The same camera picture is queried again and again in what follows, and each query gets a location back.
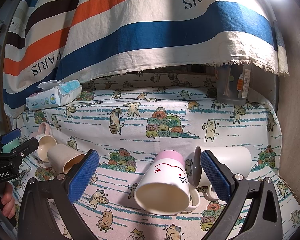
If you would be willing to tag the wet wipes pack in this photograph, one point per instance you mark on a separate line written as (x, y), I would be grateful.
(54, 94)

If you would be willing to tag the striped Hermes Paris blanket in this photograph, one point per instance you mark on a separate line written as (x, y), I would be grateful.
(87, 39)

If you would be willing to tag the left hand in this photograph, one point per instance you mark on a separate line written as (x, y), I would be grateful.
(7, 199)

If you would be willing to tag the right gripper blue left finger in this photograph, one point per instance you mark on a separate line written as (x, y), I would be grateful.
(36, 220)

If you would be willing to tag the beige square tumbler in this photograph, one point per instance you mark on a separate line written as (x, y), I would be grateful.
(62, 158)

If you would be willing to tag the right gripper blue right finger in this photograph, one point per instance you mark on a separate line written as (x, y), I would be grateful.
(263, 220)

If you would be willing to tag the cat print bedsheet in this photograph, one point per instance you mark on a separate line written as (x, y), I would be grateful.
(130, 119)

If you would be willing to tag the white mug pink base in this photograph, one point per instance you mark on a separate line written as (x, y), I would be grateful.
(164, 189)

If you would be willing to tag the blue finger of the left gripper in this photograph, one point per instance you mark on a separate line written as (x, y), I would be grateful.
(9, 137)

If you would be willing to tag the clear plastic container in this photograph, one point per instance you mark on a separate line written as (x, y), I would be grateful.
(233, 82)

